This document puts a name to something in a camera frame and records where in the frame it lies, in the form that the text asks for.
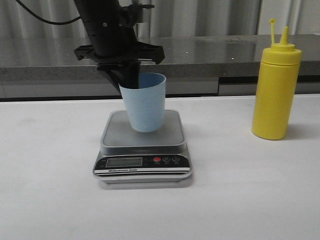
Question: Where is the grey stone counter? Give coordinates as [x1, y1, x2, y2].
[0, 34, 320, 101]

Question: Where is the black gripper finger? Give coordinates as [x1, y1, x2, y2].
[97, 64, 126, 93]
[118, 61, 141, 89]

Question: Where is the grey pleated curtain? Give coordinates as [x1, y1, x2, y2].
[0, 0, 320, 40]

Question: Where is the light blue plastic cup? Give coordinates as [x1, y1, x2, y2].
[120, 72, 167, 133]

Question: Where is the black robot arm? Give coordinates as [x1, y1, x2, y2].
[74, 0, 165, 90]

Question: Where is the black cable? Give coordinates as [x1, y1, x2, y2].
[15, 0, 82, 26]

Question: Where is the silver digital kitchen scale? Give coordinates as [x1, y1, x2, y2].
[92, 110, 193, 187]

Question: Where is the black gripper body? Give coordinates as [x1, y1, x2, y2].
[74, 15, 165, 64]

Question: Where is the yellow squeeze bottle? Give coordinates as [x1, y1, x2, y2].
[251, 18, 302, 140]

